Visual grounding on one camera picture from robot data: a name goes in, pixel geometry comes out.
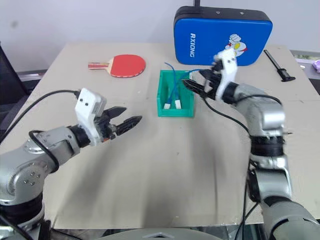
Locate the black plastic caliper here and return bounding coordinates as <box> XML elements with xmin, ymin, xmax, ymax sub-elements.
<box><xmin>263</xmin><ymin>49</ymin><xmax>297</xmax><ymax>83</ymax></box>

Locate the black mesh chair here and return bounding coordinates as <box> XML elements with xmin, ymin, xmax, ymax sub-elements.
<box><xmin>0</xmin><ymin>40</ymin><xmax>28</xmax><ymax>101</ymax></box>

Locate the blue RXIONG punching pad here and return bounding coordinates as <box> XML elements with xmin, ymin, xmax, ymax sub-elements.
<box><xmin>173</xmin><ymin>5</ymin><xmax>274</xmax><ymax>67</ymax></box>

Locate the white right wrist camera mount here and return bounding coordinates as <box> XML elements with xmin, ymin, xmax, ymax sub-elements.
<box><xmin>213</xmin><ymin>48</ymin><xmax>239</xmax><ymax>101</ymax></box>

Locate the green plastic bin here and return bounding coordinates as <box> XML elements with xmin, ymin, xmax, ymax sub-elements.
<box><xmin>156</xmin><ymin>69</ymin><xmax>196</xmax><ymax>119</ymax></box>

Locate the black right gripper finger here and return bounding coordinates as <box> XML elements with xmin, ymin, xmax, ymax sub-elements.
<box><xmin>198</xmin><ymin>69</ymin><xmax>214</xmax><ymax>81</ymax></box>
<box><xmin>183</xmin><ymin>79</ymin><xmax>207</xmax><ymax>98</ymax></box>

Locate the blue cable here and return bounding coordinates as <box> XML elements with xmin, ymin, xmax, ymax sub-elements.
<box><xmin>164</xmin><ymin>61</ymin><xmax>178</xmax><ymax>105</ymax></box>
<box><xmin>175</xmin><ymin>68</ymin><xmax>202</xmax><ymax>102</ymax></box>

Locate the red table tennis paddle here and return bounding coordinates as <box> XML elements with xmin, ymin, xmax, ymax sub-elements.
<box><xmin>87</xmin><ymin>53</ymin><xmax>147</xmax><ymax>79</ymax></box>

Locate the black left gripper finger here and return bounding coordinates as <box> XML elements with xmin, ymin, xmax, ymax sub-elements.
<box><xmin>115</xmin><ymin>115</ymin><xmax>144</xmax><ymax>137</ymax></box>
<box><xmin>106</xmin><ymin>106</ymin><xmax>128</xmax><ymax>125</ymax></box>

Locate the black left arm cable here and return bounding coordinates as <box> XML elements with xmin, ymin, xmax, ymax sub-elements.
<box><xmin>0</xmin><ymin>89</ymin><xmax>81</xmax><ymax>174</ymax></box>

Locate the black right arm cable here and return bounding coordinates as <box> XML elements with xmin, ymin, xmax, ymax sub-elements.
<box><xmin>202</xmin><ymin>96</ymin><xmax>261</xmax><ymax>240</ymax></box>

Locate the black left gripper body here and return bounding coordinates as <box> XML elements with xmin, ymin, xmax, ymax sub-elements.
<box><xmin>95</xmin><ymin>109</ymin><xmax>119</xmax><ymax>144</ymax></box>

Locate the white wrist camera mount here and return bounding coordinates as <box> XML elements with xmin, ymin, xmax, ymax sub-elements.
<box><xmin>213</xmin><ymin>48</ymin><xmax>239</xmax><ymax>101</ymax></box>
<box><xmin>74</xmin><ymin>87</ymin><xmax>108</xmax><ymax>147</ymax></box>

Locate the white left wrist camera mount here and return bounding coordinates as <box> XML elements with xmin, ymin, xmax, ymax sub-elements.
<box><xmin>74</xmin><ymin>87</ymin><xmax>108</xmax><ymax>147</ymax></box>

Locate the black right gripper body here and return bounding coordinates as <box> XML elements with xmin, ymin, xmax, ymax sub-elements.
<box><xmin>203</xmin><ymin>58</ymin><xmax>224</xmax><ymax>101</ymax></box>

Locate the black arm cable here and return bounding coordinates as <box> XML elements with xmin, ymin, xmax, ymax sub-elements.
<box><xmin>202</xmin><ymin>96</ymin><xmax>261</xmax><ymax>240</ymax></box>
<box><xmin>0</xmin><ymin>89</ymin><xmax>81</xmax><ymax>174</ymax></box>

